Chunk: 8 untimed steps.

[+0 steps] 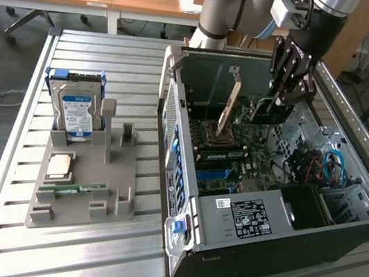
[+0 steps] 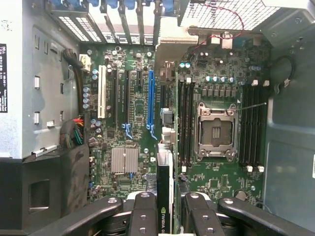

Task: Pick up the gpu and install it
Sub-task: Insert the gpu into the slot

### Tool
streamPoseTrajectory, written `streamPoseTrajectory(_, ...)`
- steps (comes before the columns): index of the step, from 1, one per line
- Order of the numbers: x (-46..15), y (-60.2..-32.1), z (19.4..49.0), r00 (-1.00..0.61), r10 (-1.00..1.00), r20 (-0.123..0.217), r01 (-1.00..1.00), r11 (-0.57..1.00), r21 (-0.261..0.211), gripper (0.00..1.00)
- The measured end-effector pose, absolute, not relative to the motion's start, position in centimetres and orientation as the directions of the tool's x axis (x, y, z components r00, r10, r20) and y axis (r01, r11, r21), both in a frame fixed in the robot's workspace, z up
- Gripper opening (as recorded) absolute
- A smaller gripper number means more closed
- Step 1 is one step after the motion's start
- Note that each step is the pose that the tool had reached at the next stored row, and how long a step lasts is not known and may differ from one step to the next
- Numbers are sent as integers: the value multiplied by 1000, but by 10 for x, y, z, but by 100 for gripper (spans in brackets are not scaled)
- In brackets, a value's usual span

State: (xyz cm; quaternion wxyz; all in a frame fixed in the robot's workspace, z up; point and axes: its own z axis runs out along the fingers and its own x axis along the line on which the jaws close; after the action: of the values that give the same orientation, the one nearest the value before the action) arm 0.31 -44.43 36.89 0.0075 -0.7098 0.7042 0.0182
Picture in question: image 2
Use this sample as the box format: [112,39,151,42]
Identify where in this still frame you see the red black twisted wire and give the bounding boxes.
[194,6,245,51]

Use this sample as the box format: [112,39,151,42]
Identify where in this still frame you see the black plastic shroud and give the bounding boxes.
[0,145,91,236]

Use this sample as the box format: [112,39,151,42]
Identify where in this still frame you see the metal CPU socket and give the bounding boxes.
[194,102,239,163]

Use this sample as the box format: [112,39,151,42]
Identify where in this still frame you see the black braided power cable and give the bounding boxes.
[62,48,86,114]

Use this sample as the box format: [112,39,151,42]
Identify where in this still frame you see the green motherboard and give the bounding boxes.
[80,43,271,207]

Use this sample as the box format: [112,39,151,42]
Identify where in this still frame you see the grey power supply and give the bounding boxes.
[0,0,82,163]

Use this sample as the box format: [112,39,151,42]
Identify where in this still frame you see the white power connector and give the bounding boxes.
[78,54,92,72]

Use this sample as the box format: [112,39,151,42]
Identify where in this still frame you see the coloured wire bundle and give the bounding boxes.
[60,117,86,149]

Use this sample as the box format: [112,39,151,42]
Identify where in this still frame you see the black RAM slot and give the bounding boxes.
[240,82,248,172]
[246,82,255,173]
[177,78,184,170]
[251,79,262,172]
[257,80,270,173]
[182,76,192,173]
[189,81,196,168]

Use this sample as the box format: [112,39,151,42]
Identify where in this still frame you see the silver chipset heatsink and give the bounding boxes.
[110,147,139,175]

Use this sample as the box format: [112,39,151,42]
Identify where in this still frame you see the black open PC case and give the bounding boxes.
[0,0,315,236]

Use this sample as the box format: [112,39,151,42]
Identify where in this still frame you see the blue expansion slot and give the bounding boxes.
[146,70,158,141]

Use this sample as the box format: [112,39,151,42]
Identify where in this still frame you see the white expansion slot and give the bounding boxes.
[97,64,107,119]

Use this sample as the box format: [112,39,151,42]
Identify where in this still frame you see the thin socket locking lever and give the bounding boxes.
[235,102,268,112]

